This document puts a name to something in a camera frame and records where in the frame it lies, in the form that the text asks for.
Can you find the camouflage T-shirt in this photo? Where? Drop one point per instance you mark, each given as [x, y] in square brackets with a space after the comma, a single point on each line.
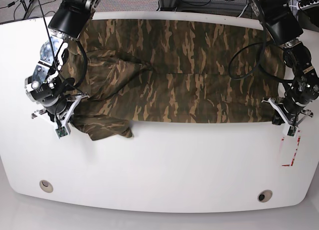
[173, 71]

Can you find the right table cable grommet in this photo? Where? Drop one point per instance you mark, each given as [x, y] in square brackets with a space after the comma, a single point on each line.
[265, 196]

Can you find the white power strip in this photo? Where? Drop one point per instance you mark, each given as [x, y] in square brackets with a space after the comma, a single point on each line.
[304, 4]

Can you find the left table cable grommet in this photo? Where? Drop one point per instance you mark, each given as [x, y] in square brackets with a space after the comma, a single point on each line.
[46, 186]

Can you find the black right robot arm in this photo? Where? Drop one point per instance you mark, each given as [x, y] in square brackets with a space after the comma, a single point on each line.
[57, 95]

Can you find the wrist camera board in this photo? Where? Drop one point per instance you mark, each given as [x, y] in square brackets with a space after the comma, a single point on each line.
[292, 131]
[61, 132]

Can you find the red tape rectangle marking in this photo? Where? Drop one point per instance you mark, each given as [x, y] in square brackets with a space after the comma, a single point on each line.
[288, 149]

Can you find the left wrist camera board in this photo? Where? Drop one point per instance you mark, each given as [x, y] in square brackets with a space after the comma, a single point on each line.
[292, 131]

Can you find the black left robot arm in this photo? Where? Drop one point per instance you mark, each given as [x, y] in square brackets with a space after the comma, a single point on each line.
[277, 18]

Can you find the aluminium frame cart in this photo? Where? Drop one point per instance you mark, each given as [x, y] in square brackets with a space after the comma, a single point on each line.
[239, 8]

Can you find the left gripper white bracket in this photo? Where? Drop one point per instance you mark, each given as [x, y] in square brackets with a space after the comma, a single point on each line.
[282, 116]

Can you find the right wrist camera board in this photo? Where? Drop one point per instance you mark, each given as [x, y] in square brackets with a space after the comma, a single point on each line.
[61, 132]

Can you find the table cable grommet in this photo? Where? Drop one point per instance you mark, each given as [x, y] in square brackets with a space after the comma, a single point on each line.
[265, 196]
[46, 186]

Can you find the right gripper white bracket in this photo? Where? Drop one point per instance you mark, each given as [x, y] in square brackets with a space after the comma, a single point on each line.
[62, 113]

